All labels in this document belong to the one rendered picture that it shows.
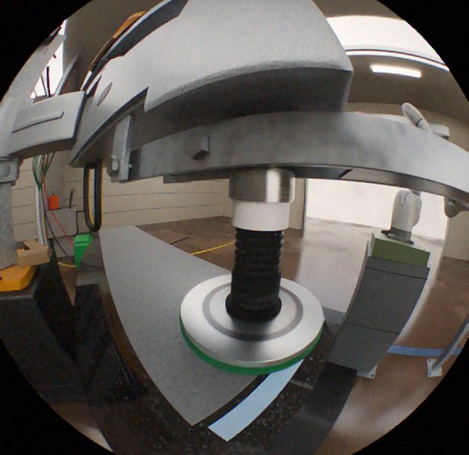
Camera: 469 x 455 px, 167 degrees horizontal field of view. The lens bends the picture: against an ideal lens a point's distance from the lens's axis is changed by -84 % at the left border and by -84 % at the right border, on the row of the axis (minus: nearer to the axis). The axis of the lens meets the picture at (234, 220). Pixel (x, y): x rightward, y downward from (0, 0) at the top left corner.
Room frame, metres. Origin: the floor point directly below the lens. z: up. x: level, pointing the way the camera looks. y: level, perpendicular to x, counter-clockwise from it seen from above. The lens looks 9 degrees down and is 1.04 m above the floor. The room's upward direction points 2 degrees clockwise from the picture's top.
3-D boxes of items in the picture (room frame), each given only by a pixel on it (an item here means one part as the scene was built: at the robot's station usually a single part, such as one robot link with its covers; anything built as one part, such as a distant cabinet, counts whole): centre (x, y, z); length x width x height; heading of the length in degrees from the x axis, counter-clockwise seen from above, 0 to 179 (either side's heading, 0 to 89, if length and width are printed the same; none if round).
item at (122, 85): (0.39, 0.32, 1.31); 0.74 x 0.23 x 0.49; 65
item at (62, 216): (2.08, 3.43, 0.43); 1.30 x 0.62 x 0.86; 46
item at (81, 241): (1.32, 1.78, 0.43); 0.35 x 0.35 x 0.87; 33
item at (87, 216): (0.49, 0.56, 1.06); 0.23 x 0.03 x 0.32; 65
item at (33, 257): (0.28, 0.89, 0.81); 0.20 x 0.10 x 0.05; 146
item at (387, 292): (0.57, -0.91, 0.40); 0.50 x 0.50 x 0.80; 46
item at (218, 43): (0.24, 0.04, 1.32); 0.36 x 0.22 x 0.45; 65
